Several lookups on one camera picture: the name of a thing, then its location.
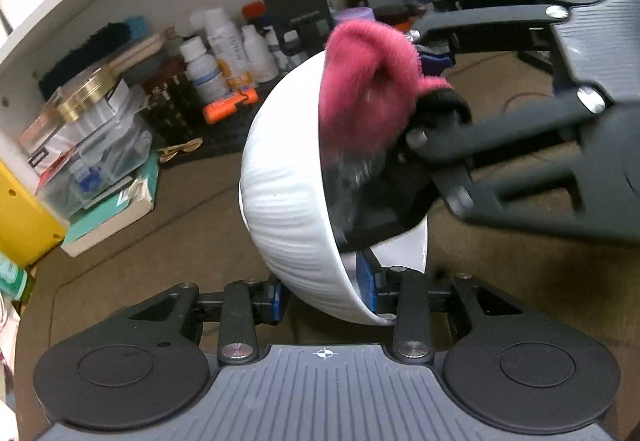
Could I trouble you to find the green label bottle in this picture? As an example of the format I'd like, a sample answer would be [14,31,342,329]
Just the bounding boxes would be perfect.
[0,251,36,317]

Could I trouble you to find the black bristle brush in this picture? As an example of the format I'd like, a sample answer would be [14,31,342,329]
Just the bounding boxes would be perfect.
[39,17,166,96]

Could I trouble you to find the orange tube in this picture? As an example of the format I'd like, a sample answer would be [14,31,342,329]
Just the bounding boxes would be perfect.
[202,87,261,125]

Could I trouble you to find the orange capped bottle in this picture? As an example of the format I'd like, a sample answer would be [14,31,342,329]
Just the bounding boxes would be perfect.
[242,1,266,26]

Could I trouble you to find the teal book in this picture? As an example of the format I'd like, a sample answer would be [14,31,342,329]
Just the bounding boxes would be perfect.
[61,151,161,258]

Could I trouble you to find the gold hair clip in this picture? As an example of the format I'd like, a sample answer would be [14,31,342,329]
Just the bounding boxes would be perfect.
[157,137,204,165]

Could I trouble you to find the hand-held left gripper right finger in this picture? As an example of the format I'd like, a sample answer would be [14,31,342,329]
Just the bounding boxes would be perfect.
[356,251,523,366]

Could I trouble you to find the purple lidded jar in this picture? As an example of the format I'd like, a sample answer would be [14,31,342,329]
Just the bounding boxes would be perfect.
[334,7,376,28]

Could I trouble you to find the dark patterned box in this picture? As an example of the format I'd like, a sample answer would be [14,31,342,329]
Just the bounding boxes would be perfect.
[142,58,211,147]

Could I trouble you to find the brown desk mat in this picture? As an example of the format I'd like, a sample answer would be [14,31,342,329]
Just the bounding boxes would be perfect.
[15,48,640,441]

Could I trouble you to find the pink towel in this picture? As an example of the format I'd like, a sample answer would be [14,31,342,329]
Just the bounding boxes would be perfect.
[319,18,475,242]

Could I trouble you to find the clear plastic container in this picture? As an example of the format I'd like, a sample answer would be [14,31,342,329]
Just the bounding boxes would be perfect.
[35,114,154,222]

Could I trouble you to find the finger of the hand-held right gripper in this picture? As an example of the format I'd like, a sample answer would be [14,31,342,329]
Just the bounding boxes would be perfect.
[410,0,571,76]
[340,88,608,252]

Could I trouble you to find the white ribbed bowl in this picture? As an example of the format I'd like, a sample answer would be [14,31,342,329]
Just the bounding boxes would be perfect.
[240,52,431,327]

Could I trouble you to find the plain white bottle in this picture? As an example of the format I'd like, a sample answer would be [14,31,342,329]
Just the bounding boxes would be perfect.
[241,24,279,83]

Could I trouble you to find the yellow panel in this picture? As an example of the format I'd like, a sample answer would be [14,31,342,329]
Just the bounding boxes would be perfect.
[0,156,69,267]

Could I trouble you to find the clear box with gold lid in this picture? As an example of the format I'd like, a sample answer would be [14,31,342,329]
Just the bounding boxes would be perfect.
[19,66,132,157]

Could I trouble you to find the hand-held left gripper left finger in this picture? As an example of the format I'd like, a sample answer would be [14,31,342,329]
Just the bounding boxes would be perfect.
[127,278,288,366]

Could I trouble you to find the white bottle with blue label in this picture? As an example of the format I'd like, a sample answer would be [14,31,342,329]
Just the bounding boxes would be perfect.
[179,37,232,105]

